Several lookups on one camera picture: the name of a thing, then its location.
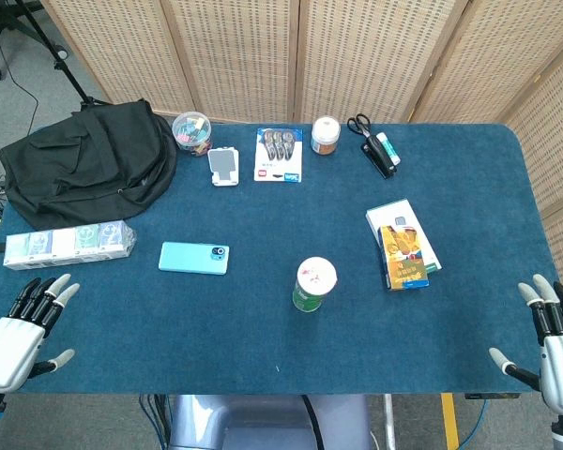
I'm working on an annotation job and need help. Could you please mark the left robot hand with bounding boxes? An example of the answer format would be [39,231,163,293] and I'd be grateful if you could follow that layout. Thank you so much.
[0,274,82,395]

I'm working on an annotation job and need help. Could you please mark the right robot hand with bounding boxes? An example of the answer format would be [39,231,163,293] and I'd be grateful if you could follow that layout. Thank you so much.
[489,273,563,416]

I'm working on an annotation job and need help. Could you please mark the light blue smartphone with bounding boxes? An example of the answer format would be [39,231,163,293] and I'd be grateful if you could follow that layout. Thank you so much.
[158,241,231,277]

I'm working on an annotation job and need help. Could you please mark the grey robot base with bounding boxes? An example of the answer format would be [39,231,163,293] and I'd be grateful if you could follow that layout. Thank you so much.
[167,394,374,450]

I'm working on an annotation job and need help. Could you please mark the pack of tissue packets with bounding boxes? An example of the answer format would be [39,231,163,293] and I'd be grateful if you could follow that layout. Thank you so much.
[2,219,138,272]

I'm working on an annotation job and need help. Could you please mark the white box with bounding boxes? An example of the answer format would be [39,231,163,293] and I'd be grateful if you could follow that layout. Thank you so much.
[365,198,443,275]

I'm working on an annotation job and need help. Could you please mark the small white device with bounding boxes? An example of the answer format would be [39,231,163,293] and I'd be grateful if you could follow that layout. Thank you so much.
[206,146,241,188]

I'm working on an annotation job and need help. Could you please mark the yellow crayon box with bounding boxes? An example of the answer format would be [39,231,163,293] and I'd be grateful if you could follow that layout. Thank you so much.
[378,224,430,292]

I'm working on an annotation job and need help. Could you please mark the black backpack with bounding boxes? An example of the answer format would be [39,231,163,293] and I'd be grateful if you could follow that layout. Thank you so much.
[0,98,179,232]

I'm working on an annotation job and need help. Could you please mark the green snack canister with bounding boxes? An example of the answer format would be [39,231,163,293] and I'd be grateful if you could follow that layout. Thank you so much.
[292,256,339,314]

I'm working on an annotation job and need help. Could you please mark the white glue stick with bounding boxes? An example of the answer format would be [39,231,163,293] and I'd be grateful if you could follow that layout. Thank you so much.
[375,131,403,166]

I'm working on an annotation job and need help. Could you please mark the black stapler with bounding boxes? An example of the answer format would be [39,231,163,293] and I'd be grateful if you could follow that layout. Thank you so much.
[360,134,399,180]

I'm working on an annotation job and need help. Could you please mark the clear jar of binder clips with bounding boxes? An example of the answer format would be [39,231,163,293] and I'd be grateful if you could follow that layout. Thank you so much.
[171,111,214,158]

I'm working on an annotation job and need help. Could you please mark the blue table mat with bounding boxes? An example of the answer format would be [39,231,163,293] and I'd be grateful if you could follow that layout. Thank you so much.
[0,122,559,396]

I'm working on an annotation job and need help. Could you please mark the black tripod stand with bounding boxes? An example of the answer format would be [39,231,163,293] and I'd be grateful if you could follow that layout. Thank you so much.
[14,0,110,110]

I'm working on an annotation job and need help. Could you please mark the black scissors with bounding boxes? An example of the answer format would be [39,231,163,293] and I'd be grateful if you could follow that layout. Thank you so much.
[346,113,373,138]

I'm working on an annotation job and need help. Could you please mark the white lidded jar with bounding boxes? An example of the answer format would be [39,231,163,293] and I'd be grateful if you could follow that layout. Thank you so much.
[310,115,342,156]

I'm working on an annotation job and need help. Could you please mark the nail clipper set package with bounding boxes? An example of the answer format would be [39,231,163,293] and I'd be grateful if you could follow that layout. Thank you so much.
[253,127,305,184]

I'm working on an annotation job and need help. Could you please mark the blue cable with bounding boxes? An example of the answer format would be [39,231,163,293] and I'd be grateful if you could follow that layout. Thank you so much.
[461,397,491,450]

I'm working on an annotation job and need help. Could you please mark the black cable bundle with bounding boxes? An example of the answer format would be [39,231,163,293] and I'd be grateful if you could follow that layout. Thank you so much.
[137,394,172,450]

